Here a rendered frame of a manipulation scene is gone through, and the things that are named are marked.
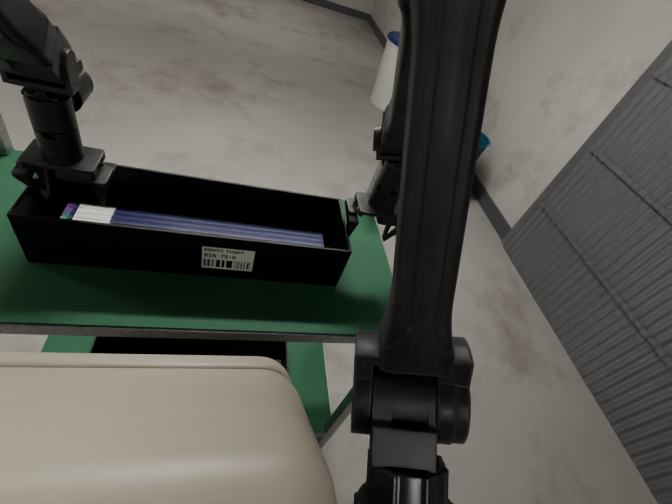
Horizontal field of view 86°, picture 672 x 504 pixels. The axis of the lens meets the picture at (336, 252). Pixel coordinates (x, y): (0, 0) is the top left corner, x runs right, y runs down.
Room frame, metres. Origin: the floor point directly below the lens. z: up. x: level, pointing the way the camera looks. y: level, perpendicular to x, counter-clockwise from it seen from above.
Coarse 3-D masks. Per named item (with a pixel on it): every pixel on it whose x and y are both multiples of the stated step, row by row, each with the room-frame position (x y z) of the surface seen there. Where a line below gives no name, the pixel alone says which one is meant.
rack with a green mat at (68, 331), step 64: (0, 128) 0.53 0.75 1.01; (0, 192) 0.43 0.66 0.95; (0, 256) 0.30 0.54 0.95; (384, 256) 0.70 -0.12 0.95; (0, 320) 0.21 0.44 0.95; (64, 320) 0.24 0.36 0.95; (128, 320) 0.28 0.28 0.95; (192, 320) 0.33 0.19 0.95; (256, 320) 0.38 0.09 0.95; (320, 320) 0.44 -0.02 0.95; (320, 384) 0.62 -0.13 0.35; (320, 448) 0.48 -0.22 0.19
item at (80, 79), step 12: (72, 60) 0.43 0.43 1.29; (0, 72) 0.38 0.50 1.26; (72, 72) 0.42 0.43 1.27; (84, 72) 0.50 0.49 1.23; (24, 84) 0.39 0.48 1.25; (36, 84) 0.40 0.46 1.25; (48, 84) 0.41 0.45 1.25; (60, 84) 0.42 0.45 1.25; (72, 84) 0.42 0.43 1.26; (84, 84) 0.48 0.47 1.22; (84, 96) 0.47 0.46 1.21
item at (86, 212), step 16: (80, 208) 0.43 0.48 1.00; (96, 208) 0.45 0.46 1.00; (112, 208) 0.46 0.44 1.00; (128, 224) 0.44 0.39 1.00; (144, 224) 0.45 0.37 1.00; (160, 224) 0.47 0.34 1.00; (176, 224) 0.49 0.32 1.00; (192, 224) 0.50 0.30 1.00; (208, 224) 0.52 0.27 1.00; (224, 224) 0.54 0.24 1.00; (240, 224) 0.56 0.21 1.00; (272, 240) 0.55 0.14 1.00; (288, 240) 0.57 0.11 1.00; (304, 240) 0.59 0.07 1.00; (320, 240) 0.61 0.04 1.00
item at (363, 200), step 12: (360, 192) 0.65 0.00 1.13; (372, 192) 0.63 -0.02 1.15; (384, 192) 0.61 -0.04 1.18; (396, 192) 0.62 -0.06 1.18; (360, 204) 0.61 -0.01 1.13; (372, 204) 0.61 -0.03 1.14; (384, 204) 0.61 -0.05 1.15; (396, 204) 0.63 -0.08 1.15; (360, 216) 0.59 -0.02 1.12; (384, 216) 0.61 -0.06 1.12; (396, 216) 0.62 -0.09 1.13
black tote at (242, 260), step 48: (144, 192) 0.53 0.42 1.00; (192, 192) 0.56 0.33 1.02; (240, 192) 0.60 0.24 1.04; (288, 192) 0.64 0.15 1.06; (48, 240) 0.33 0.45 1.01; (96, 240) 0.36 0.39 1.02; (144, 240) 0.39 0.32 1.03; (192, 240) 0.42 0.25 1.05; (240, 240) 0.45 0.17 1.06; (336, 240) 0.61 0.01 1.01
